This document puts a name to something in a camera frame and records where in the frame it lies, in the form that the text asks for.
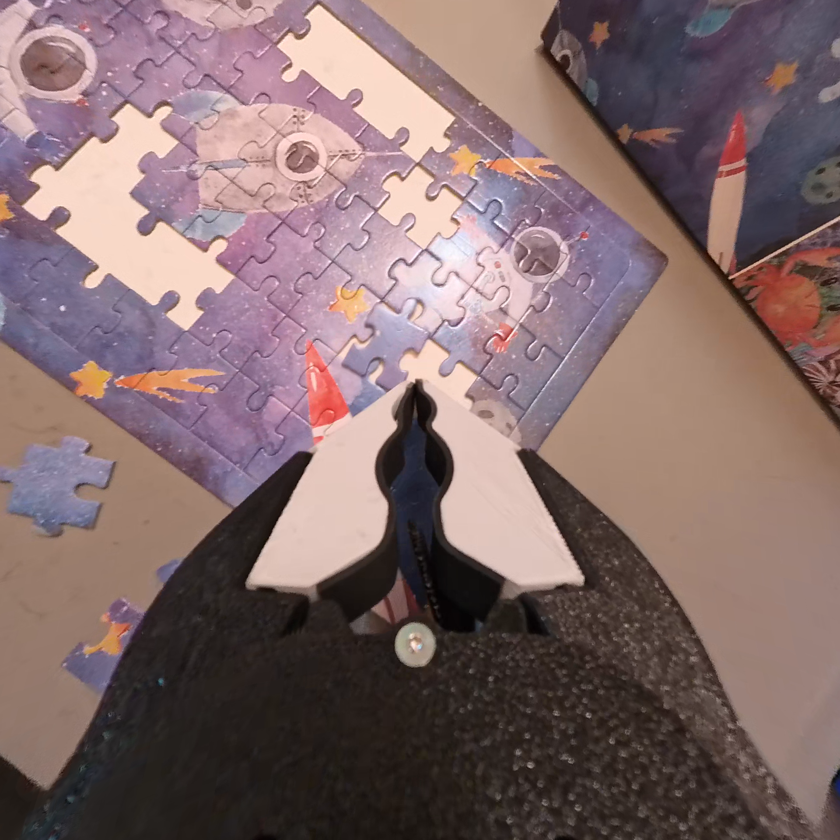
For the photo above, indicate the space jigsaw puzzle board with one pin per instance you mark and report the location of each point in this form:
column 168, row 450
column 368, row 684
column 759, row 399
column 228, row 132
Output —
column 262, row 262

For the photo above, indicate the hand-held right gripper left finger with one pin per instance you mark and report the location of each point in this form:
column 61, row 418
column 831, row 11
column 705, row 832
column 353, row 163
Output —
column 321, row 525

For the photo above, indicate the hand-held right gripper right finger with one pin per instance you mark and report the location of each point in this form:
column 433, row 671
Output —
column 505, row 525

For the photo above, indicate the blue jigsaw puzzle piece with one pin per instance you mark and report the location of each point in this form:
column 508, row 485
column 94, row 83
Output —
column 59, row 482
column 394, row 334
column 167, row 568

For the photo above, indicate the beige desk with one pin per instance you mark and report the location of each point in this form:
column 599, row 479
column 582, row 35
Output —
column 656, row 459

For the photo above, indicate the blue plastic bin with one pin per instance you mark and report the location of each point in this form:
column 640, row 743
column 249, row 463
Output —
column 835, row 781

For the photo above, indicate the blue jigsaw piece orange mark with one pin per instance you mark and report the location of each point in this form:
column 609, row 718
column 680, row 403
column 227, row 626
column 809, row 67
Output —
column 105, row 643

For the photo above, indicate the space print puzzle box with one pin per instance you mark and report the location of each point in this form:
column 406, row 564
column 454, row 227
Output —
column 689, row 98

